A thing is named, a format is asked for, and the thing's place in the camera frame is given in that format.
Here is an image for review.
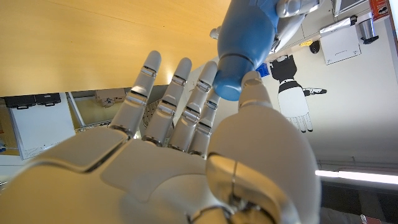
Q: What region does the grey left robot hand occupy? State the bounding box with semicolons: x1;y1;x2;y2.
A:
210;0;324;55

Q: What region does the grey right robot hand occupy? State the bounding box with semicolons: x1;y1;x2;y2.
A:
0;50;323;224

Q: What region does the blue metal bottle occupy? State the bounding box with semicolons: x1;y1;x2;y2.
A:
216;0;280;71

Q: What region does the blue bottle cap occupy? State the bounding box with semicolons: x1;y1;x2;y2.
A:
213;54;256;102

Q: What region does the black white hand figure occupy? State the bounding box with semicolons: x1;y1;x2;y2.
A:
269;54;328;134

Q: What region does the open white-edged laptop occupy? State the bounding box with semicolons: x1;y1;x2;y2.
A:
331;0;371;16

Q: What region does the small blue box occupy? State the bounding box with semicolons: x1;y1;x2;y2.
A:
256;63;271;78

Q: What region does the steel cup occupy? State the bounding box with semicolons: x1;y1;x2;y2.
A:
357;14;379;45

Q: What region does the red snack can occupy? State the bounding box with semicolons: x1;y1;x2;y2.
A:
368;0;389;22

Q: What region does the brown cardboard box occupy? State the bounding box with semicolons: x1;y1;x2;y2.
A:
95;88;127;108

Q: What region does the white board panel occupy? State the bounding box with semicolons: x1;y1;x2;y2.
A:
9;93;77;160

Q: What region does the black hard case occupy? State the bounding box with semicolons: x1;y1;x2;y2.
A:
34;92;62;107
3;95;37;110

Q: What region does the long ceiling light strip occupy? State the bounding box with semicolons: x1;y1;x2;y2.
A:
314;169;398;186

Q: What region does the white table frame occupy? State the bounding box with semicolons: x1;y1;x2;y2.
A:
67;91;128;133

